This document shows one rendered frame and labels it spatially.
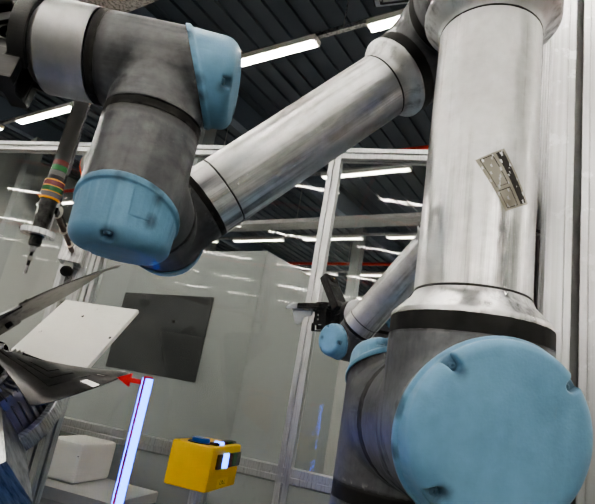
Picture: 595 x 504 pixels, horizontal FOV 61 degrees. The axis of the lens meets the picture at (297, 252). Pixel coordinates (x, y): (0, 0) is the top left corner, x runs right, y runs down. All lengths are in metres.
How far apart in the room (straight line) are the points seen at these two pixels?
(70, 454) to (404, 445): 1.42
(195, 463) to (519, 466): 0.89
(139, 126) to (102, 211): 0.07
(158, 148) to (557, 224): 0.49
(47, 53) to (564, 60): 0.64
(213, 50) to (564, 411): 0.34
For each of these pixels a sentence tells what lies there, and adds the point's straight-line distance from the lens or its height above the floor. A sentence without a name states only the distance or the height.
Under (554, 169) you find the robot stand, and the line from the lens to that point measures 0.72.
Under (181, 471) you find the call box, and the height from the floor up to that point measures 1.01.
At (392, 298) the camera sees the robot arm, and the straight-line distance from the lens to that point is 1.10.
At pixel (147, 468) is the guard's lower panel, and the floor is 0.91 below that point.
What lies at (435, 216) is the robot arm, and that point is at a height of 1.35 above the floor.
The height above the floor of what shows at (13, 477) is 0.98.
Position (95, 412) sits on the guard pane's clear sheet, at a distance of 1.91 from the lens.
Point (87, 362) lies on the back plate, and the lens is 1.42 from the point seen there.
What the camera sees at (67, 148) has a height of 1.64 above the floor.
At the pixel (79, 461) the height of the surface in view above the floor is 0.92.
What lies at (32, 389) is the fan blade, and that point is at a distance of 0.99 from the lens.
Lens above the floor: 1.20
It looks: 16 degrees up
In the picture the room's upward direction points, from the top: 10 degrees clockwise
